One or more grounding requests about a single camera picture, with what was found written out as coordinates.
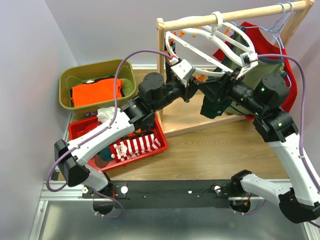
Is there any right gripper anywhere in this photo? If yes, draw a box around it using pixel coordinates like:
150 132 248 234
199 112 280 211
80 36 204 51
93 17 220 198
197 65 265 116

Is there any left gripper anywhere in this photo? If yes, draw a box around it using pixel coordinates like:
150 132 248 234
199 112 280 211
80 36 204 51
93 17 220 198
151 75 201 112

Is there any dark green sock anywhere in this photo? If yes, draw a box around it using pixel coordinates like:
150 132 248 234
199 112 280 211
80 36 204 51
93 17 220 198
200 96 232 119

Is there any white round clip hanger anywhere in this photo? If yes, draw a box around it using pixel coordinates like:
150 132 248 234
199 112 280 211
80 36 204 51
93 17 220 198
164 11 256 77

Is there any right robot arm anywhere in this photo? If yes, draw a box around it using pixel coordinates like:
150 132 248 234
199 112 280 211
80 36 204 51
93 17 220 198
197 70 320 224

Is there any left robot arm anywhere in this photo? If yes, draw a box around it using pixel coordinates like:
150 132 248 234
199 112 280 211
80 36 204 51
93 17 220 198
54 72 200 198

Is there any orange clothes peg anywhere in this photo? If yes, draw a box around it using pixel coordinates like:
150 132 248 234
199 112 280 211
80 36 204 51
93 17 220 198
195 68 207 82

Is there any black striped sock pair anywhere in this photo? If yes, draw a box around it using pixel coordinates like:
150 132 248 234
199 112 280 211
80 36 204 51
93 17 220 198
165 42 176 84

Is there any olive green shirt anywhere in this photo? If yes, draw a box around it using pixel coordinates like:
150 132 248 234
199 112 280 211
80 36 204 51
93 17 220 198
213 22 292 119

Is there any wooden clothes rack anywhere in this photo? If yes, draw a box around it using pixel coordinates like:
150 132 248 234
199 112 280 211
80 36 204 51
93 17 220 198
156 0 315 137

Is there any red shirt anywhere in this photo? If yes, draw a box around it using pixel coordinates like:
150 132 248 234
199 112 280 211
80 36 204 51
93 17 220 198
213 21 298 120

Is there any red white striped santa sock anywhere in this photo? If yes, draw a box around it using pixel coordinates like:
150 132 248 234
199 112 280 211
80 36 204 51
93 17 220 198
103 133 162 162

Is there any olive green plastic bin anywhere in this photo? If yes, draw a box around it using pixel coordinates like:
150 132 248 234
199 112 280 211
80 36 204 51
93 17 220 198
59 59 121 120

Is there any orange folded garment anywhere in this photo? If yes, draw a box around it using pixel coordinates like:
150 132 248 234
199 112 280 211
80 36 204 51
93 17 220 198
70 76 124 108

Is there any red polka dot sock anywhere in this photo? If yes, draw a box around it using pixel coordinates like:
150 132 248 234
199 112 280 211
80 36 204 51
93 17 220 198
84 121 102 135

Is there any red plastic tray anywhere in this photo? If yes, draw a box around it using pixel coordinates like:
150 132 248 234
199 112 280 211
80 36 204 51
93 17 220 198
67 108 168 171

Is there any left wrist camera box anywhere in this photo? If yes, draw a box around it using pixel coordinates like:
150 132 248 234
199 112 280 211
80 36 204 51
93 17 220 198
169 57 196 89

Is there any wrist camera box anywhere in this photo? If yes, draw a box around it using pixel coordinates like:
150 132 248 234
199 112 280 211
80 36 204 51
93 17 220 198
169 57 196 89
236 50 259 80

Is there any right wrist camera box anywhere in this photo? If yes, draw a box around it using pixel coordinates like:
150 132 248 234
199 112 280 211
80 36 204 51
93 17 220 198
236 50 259 80

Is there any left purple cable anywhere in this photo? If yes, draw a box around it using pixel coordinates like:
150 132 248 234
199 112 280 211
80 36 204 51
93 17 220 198
45 48 176 219

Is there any purple cable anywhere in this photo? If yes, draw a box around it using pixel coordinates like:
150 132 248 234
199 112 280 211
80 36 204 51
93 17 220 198
257 53 320 229
45 48 176 219

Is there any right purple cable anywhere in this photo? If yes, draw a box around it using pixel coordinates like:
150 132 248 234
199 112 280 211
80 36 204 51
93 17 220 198
257 53 320 229

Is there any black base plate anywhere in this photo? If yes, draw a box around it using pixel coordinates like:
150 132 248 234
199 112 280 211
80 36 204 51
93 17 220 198
82 179 241 210

